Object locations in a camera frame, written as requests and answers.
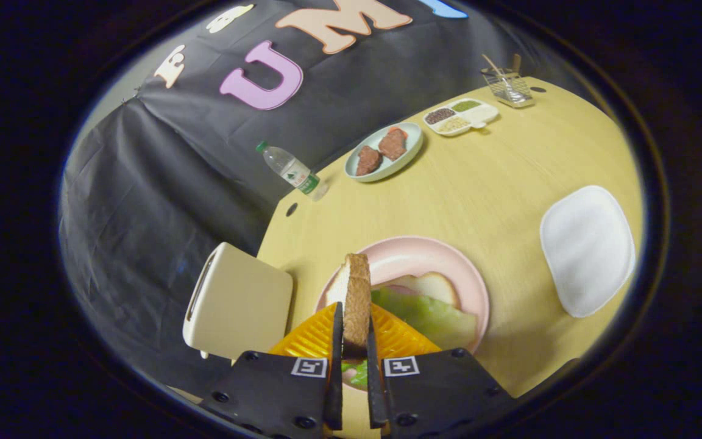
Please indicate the pale teal plate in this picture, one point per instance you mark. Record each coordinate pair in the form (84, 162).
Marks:
(415, 141)

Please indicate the cream toaster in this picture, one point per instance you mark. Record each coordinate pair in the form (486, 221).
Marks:
(241, 299)

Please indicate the pink plate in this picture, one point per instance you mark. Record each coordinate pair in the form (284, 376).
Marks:
(412, 256)

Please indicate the white divided seasoning dish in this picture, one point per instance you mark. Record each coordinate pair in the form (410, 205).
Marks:
(479, 113)

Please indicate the pink ham slice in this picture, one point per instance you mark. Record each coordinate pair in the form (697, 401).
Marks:
(401, 290)

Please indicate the white bread slice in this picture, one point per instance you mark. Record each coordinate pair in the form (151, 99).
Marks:
(433, 285)

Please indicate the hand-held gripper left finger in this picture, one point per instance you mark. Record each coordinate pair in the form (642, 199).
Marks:
(272, 390)

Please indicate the thin wooden stick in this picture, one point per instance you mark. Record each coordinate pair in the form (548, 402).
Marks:
(493, 66)

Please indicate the clear plastic water bottle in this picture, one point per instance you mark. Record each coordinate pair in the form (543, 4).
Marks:
(287, 166)

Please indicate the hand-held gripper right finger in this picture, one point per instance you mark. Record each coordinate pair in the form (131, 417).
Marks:
(442, 390)

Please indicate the clear glass cup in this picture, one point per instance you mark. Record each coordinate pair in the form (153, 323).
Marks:
(512, 91)

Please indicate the green lettuce leaf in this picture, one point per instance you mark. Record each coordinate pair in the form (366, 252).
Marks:
(430, 317)

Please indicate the brown meat patty orange edge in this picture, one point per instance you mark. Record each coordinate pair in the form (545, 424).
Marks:
(392, 145)

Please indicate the white square plate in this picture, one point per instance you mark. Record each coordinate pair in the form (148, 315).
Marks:
(588, 250)

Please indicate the toasted bread slice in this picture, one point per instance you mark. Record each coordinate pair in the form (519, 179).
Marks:
(357, 299)

